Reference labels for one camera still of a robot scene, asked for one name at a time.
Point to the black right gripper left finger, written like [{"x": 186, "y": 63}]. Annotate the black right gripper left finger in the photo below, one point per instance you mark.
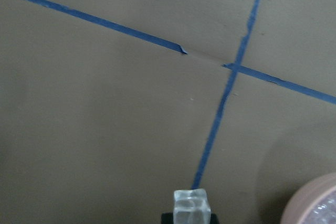
[{"x": 167, "y": 218}]

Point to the pink bowl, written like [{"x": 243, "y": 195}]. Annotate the pink bowl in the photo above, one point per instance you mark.
[{"x": 312, "y": 203}]

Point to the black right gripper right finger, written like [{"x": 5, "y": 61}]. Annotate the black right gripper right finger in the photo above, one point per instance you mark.
[{"x": 214, "y": 219}]

